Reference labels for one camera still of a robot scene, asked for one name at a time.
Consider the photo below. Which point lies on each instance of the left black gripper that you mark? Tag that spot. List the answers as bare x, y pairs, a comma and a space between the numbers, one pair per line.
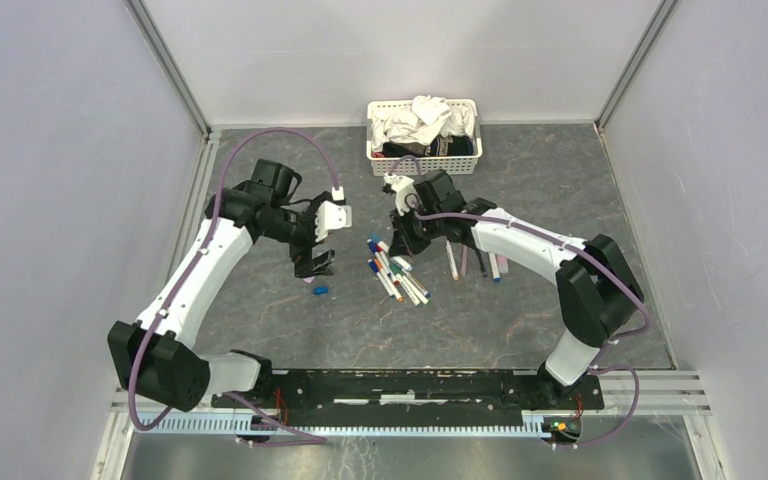
302, 257

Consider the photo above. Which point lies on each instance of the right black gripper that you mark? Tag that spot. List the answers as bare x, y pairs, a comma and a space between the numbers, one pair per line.
402, 242

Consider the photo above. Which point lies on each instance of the brown tip white marker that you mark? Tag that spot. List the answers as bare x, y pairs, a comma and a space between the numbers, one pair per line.
452, 261

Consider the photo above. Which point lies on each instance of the thin purple pen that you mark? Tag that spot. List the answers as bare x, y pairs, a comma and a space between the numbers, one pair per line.
464, 258

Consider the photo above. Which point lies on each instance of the blue cap white marker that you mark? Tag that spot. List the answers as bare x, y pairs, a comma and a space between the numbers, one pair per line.
494, 267

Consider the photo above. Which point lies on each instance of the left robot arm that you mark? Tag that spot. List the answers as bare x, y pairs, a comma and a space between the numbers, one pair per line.
153, 355

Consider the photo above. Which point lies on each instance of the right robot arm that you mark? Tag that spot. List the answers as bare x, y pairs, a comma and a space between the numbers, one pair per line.
597, 292

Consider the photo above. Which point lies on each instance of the green cap white marker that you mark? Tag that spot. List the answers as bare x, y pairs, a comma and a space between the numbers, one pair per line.
417, 295

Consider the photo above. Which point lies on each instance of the orange tip white marker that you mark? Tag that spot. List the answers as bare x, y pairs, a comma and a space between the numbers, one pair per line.
385, 280

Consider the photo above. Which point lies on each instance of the white plastic basket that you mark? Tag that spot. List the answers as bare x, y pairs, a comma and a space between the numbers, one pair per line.
409, 165

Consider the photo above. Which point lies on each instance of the black printed cloth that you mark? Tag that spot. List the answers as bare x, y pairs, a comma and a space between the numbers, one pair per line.
441, 146

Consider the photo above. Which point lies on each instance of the white crumpled cloth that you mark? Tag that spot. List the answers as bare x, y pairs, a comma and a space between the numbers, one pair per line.
419, 120

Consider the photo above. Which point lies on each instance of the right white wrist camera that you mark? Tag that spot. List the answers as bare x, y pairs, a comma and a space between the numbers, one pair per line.
403, 189

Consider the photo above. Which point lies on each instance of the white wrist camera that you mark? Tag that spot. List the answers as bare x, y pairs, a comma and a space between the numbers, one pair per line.
403, 189
331, 217

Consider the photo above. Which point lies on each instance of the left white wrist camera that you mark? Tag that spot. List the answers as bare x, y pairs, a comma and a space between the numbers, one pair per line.
331, 217

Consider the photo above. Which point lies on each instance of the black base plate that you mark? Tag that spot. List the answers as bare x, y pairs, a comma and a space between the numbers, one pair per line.
419, 397

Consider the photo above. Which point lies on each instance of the white cable duct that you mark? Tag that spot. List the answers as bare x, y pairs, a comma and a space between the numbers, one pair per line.
248, 424

